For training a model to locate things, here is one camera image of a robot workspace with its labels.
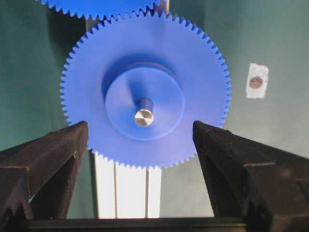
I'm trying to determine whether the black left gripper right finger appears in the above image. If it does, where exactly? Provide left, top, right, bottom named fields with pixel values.
left=193, top=121, right=309, bottom=232

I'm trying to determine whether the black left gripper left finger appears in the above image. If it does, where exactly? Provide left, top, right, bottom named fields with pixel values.
left=0, top=121, right=88, bottom=232

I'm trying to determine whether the small blue plastic gear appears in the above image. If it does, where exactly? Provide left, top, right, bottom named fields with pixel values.
left=60, top=13, right=231, bottom=168

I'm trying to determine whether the free steel shaft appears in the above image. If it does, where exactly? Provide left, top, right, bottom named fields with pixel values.
left=134, top=98, right=154, bottom=127

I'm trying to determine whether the large blue plastic gear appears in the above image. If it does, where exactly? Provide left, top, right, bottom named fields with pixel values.
left=40, top=0, right=160, bottom=20

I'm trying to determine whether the white tape with coin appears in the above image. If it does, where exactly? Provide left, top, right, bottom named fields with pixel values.
left=246, top=63, right=269, bottom=99

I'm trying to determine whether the aluminium extrusion rail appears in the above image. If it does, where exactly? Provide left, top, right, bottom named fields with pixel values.
left=90, top=152, right=162, bottom=219

